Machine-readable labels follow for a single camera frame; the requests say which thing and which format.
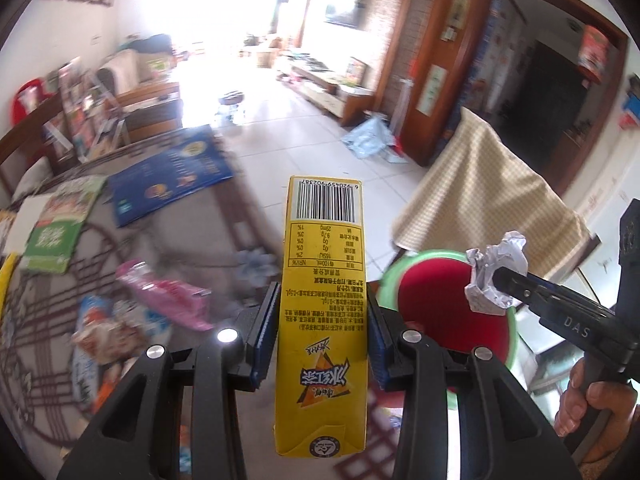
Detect green red watermelon bin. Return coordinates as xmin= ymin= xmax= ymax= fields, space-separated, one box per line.
xmin=370 ymin=249 xmax=522 ymax=413

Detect brown snack wrapper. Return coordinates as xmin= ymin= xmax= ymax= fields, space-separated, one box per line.
xmin=75 ymin=317 xmax=146 ymax=367

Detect beige checked chair cover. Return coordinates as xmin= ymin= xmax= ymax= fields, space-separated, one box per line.
xmin=390 ymin=106 xmax=593 ymax=281

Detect light blue plastic bag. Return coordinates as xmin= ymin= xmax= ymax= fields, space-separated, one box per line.
xmin=342 ymin=112 xmax=396 ymax=158

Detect colourful standing picture frame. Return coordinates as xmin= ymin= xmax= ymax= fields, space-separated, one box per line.
xmin=345 ymin=57 xmax=371 ymax=86

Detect white mop stand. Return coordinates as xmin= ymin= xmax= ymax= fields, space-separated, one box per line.
xmin=392 ymin=77 xmax=416 ymax=131

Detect beige sofa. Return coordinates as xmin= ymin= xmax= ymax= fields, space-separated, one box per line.
xmin=97 ymin=35 xmax=176 ymax=96

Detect blue white plastic wrapper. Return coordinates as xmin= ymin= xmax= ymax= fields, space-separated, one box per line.
xmin=73 ymin=352 xmax=103 ymax=406
xmin=75 ymin=295 xmax=117 ymax=332

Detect yellow drink carton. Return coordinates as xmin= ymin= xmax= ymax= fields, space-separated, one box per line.
xmin=273 ymin=176 xmax=369 ymax=458

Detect tall framed wall picture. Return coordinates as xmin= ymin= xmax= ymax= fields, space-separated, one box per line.
xmin=445 ymin=0 xmax=476 ymax=41

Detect person's right hand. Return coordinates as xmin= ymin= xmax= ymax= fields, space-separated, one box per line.
xmin=554 ymin=360 xmax=640 ymax=461

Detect blue box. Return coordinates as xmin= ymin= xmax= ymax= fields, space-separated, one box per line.
xmin=620 ymin=95 xmax=640 ymax=131

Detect wooden coffee table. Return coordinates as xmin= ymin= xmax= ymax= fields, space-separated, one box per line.
xmin=117 ymin=82 xmax=183 ymax=131

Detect small dark stool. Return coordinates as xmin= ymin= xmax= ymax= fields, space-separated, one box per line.
xmin=216 ymin=90 xmax=247 ymax=123

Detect white paper board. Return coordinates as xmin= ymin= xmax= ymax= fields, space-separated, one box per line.
xmin=7 ymin=195 xmax=48 ymax=256

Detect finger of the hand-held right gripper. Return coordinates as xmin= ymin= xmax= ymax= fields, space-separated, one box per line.
xmin=492 ymin=266 xmax=619 ymax=356

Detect colourful printed panel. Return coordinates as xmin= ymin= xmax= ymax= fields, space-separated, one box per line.
xmin=440 ymin=0 xmax=531 ymax=156

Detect wall television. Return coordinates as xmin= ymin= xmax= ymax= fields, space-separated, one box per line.
xmin=324 ymin=0 xmax=363 ymax=28

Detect red plastic item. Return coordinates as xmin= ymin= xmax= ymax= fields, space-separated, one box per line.
xmin=12 ymin=79 xmax=48 ymax=123

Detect white plastic bag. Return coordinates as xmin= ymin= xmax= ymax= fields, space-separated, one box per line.
xmin=12 ymin=157 xmax=53 ymax=201

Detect blue book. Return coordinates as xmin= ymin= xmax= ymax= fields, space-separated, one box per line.
xmin=107 ymin=124 xmax=235 ymax=228

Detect wooden television cabinet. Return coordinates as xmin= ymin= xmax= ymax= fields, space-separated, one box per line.
xmin=282 ymin=55 xmax=376 ymax=126

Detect red hanging lantern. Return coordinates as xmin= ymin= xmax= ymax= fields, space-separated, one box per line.
xmin=577 ymin=25 xmax=611 ymax=83

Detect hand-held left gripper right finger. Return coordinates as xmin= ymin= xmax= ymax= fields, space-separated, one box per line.
xmin=366 ymin=282 xmax=571 ymax=480

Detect white paper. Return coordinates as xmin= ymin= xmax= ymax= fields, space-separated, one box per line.
xmin=464 ymin=231 xmax=529 ymax=317

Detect white book rack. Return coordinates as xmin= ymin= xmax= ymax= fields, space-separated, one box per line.
xmin=42 ymin=55 xmax=131 ymax=163

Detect pink plastic wrapper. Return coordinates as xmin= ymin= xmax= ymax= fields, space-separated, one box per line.
xmin=116 ymin=259 xmax=213 ymax=332

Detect dark wooden chair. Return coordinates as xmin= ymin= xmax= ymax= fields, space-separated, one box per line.
xmin=0 ymin=92 xmax=81 ymax=201

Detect dark clothes pile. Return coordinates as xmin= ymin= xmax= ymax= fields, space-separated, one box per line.
xmin=130 ymin=34 xmax=173 ymax=56

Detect green book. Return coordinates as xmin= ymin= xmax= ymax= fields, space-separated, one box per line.
xmin=22 ymin=176 xmax=108 ymax=275

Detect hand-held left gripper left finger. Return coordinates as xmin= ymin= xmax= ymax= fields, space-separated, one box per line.
xmin=56 ymin=280 xmax=281 ymax=480

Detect yellow plastic tool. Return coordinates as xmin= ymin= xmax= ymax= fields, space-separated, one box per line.
xmin=0 ymin=252 xmax=18 ymax=321

